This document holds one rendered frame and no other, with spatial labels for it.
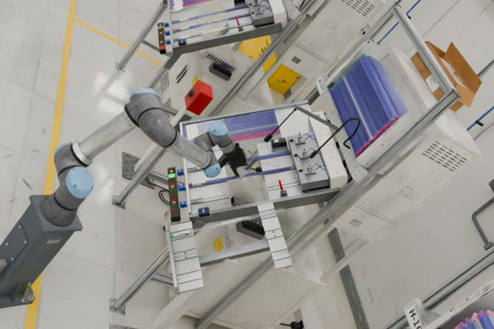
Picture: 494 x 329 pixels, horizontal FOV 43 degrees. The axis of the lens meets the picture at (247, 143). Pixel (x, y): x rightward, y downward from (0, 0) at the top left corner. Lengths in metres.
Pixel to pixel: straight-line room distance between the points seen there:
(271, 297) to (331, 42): 1.72
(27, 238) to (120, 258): 0.90
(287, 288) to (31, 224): 1.42
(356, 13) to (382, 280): 1.88
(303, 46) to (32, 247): 2.23
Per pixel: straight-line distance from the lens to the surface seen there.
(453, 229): 4.35
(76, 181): 2.57
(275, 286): 3.41
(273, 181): 3.00
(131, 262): 3.59
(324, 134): 3.11
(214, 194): 2.98
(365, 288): 4.72
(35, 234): 2.73
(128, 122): 2.56
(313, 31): 4.10
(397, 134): 2.76
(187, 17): 4.28
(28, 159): 3.73
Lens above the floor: 2.42
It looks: 27 degrees down
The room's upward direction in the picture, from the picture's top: 43 degrees clockwise
